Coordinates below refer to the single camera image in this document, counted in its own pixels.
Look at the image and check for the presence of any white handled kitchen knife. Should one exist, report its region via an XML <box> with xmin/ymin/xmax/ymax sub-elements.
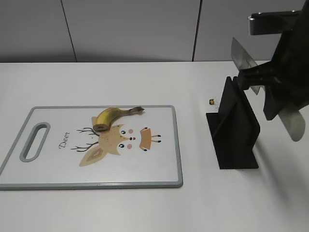
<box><xmin>231</xmin><ymin>37</ymin><xmax>306</xmax><ymax>142</ymax></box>

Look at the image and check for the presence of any white deer cutting board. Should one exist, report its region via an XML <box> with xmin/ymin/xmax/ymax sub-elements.
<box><xmin>0</xmin><ymin>105</ymin><xmax>183</xmax><ymax>190</ymax></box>

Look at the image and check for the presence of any yellow banana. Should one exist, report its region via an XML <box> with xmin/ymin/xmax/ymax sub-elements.
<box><xmin>91</xmin><ymin>106</ymin><xmax>144</xmax><ymax>131</ymax></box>

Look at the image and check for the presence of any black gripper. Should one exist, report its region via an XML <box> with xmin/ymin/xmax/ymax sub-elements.
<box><xmin>237</xmin><ymin>1</ymin><xmax>309</xmax><ymax>121</ymax></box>

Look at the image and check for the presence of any black knife stand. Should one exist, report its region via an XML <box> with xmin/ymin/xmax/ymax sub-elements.
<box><xmin>206</xmin><ymin>76</ymin><xmax>260</xmax><ymax>170</ymax></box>

